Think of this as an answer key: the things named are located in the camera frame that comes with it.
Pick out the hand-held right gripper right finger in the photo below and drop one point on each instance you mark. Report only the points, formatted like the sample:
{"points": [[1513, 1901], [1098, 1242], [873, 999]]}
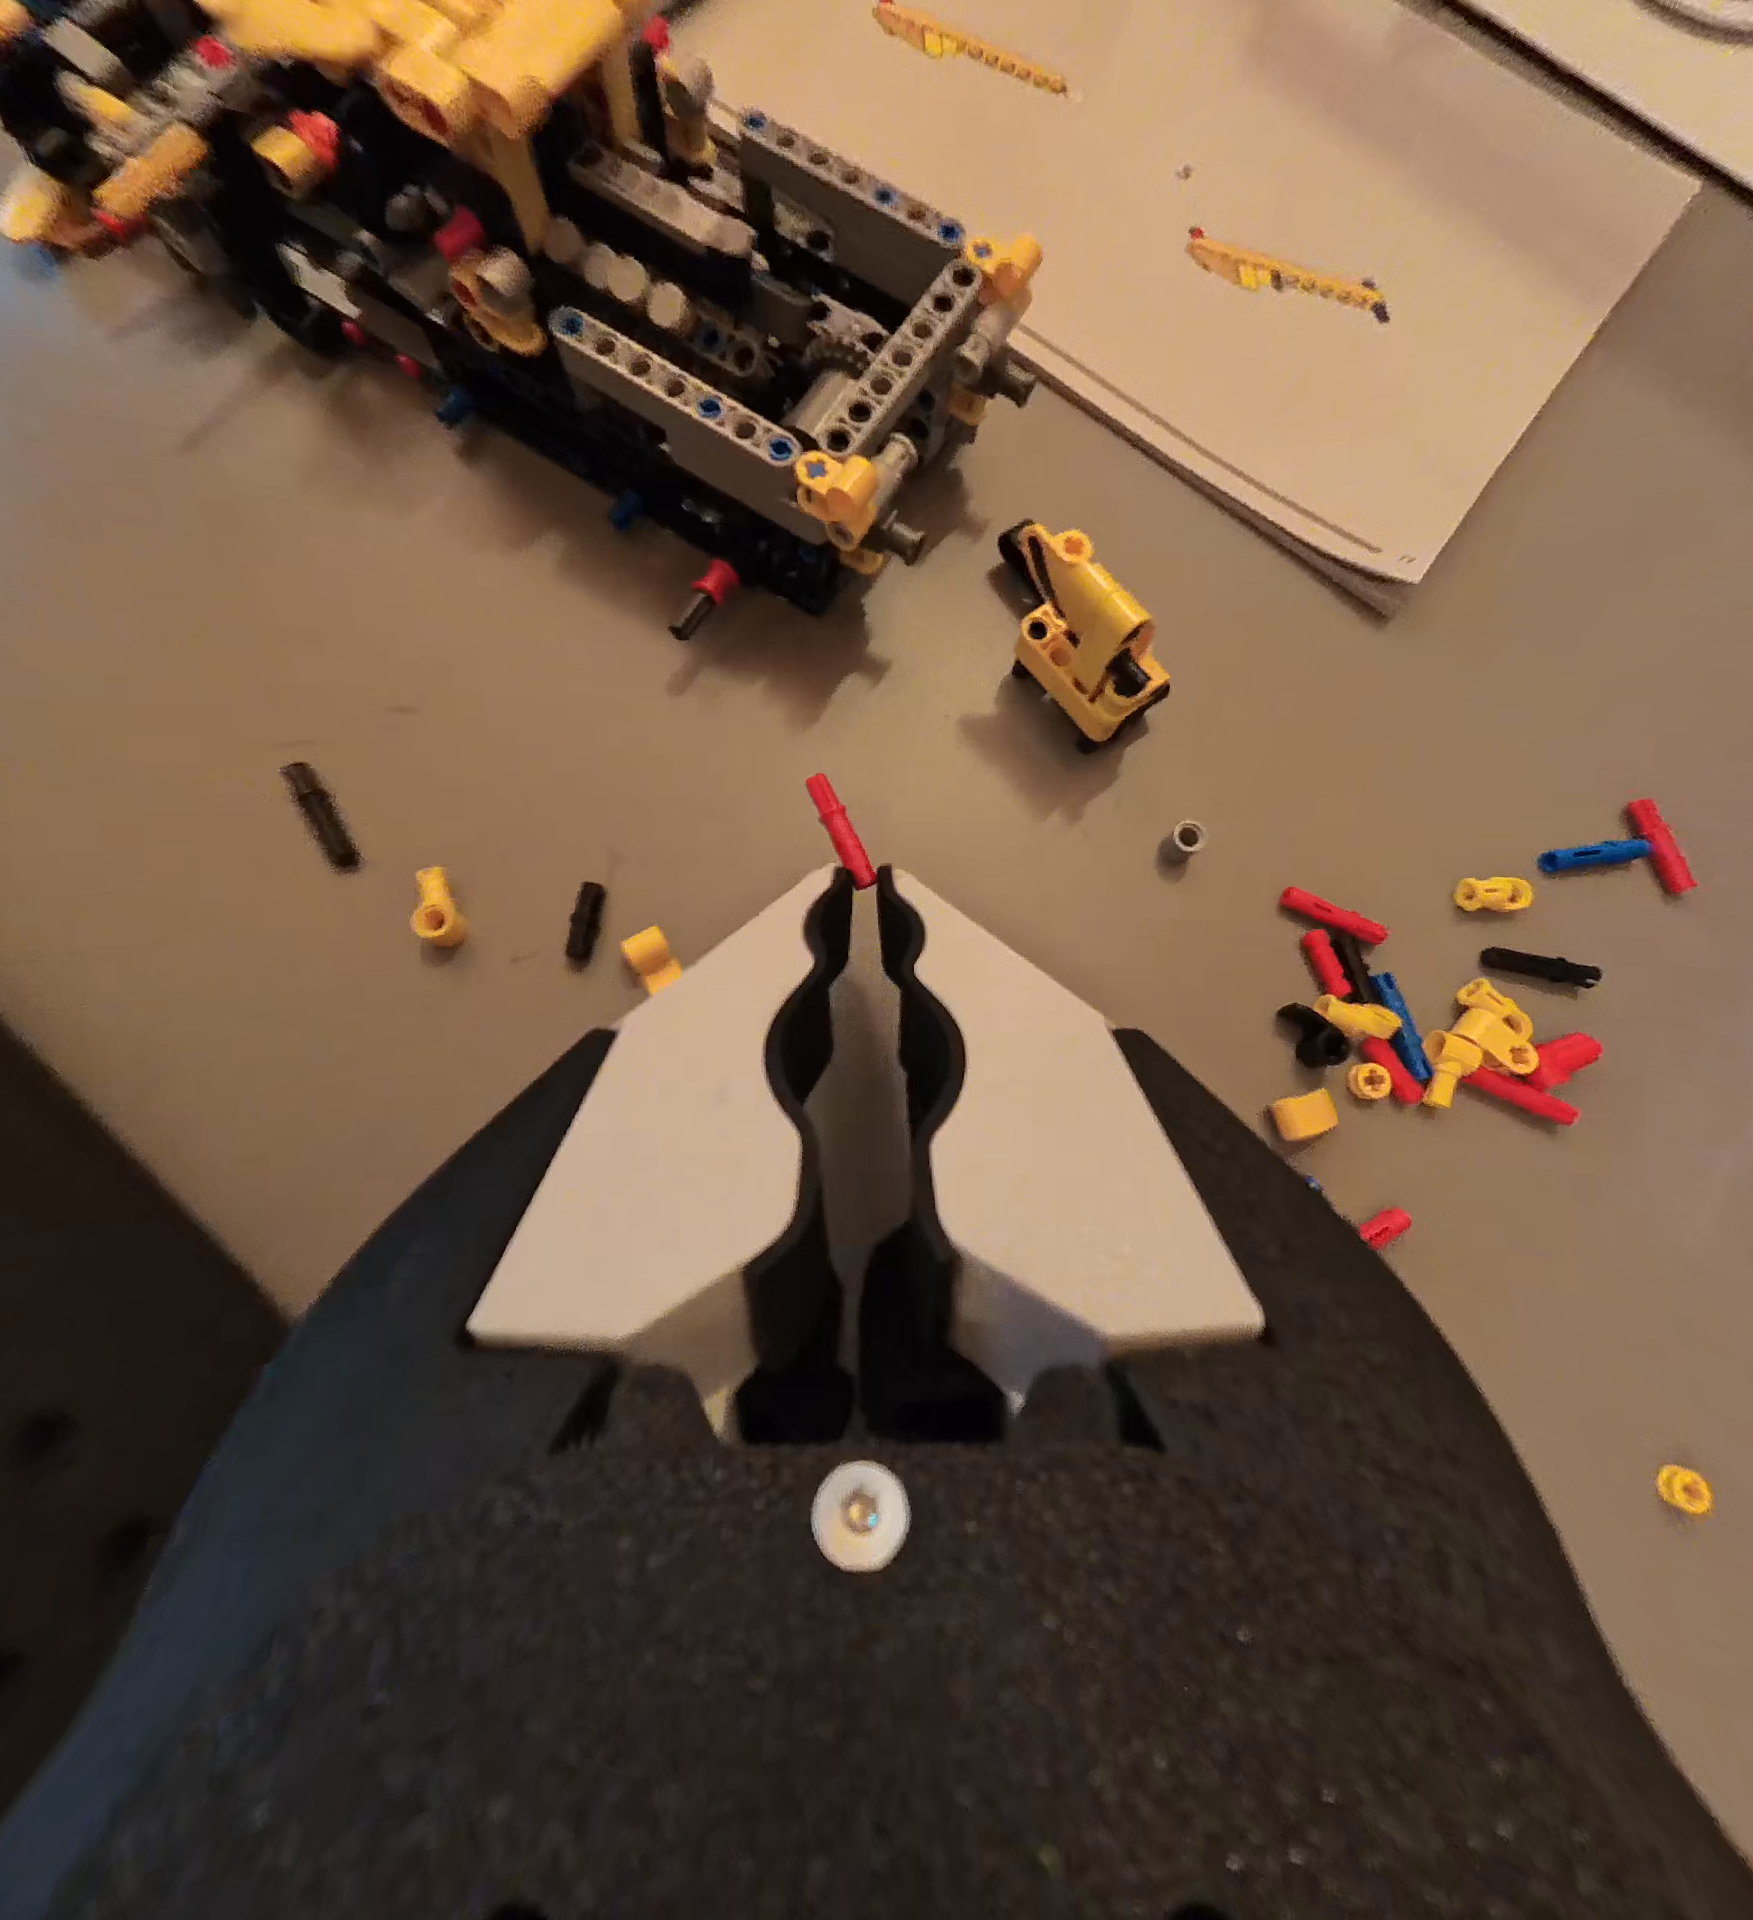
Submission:
{"points": [[1086, 1184]]}

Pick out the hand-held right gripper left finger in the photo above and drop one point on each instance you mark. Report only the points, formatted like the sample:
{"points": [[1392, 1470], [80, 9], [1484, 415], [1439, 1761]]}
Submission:
{"points": [[637, 1184]]}

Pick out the small yellow toy connector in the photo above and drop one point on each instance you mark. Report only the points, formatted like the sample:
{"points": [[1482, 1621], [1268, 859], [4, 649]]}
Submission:
{"points": [[439, 913]]}

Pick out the red toy pin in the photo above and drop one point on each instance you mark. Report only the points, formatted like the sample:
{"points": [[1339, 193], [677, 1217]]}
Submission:
{"points": [[834, 817]]}

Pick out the yellow toy brick assembly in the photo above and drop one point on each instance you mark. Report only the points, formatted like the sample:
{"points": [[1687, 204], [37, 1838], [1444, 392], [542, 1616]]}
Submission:
{"points": [[1102, 629]]}

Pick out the yellow short toy sleeve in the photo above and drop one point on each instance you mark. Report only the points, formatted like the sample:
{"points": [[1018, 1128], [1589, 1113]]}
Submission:
{"points": [[652, 957]]}

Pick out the short black toy pin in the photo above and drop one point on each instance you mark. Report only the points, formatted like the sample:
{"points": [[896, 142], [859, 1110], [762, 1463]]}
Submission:
{"points": [[585, 922]]}

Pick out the small grey toy bush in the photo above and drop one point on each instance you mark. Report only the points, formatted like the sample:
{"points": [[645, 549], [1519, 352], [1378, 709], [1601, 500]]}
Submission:
{"points": [[1186, 840]]}

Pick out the scattered small toy pins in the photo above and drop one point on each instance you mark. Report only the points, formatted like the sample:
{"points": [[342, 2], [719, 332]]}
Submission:
{"points": [[1478, 1035]]}

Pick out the long black toy pin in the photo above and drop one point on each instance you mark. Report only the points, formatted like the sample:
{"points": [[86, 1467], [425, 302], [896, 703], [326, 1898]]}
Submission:
{"points": [[322, 817]]}

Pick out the dark perforated pad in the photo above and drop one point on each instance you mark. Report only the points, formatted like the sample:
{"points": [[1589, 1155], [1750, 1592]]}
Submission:
{"points": [[37, 1424]]}

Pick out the yellow toy car model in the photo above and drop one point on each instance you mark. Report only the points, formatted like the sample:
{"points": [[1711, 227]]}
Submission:
{"points": [[667, 389]]}

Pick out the instruction booklet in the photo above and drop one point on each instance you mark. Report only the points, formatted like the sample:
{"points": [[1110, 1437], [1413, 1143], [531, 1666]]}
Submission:
{"points": [[1266, 149]]}

